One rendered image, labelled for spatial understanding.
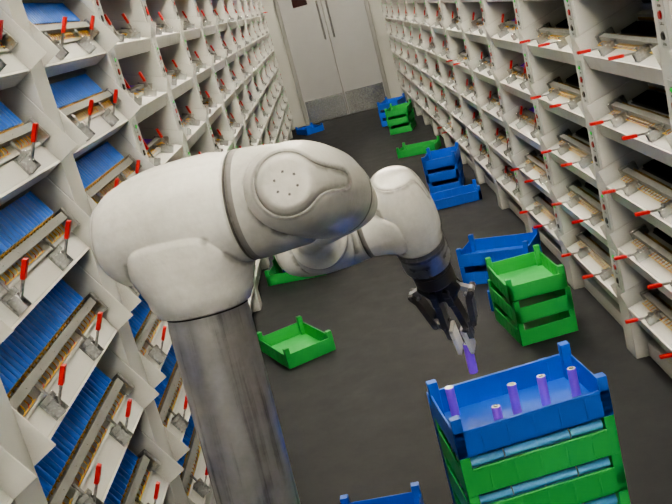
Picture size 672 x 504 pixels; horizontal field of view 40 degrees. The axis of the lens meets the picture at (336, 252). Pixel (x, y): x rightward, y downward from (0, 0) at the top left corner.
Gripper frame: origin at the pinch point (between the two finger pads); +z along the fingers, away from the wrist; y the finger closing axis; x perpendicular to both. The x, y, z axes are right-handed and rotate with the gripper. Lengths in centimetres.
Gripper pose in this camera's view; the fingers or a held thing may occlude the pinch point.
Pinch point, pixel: (462, 337)
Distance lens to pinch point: 180.2
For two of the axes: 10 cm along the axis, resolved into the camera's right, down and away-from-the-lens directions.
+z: 3.8, 7.1, 6.0
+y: 9.0, -1.2, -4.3
